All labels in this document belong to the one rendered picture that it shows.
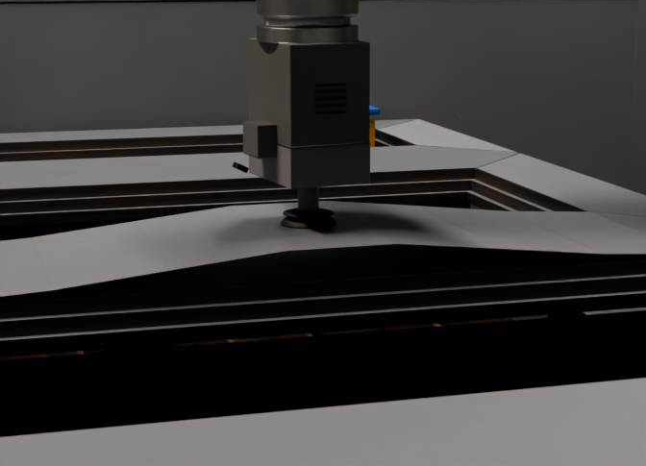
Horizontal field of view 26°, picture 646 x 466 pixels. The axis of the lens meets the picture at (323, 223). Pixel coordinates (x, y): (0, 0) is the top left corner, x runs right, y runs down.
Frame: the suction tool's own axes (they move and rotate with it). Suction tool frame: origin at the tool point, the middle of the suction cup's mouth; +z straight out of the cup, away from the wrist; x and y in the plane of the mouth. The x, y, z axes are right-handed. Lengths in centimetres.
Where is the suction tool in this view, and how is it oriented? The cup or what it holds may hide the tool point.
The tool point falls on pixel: (308, 239)
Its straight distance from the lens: 106.0
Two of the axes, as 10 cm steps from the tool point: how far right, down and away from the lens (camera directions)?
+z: 0.0, 9.8, 1.9
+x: 9.1, -0.8, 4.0
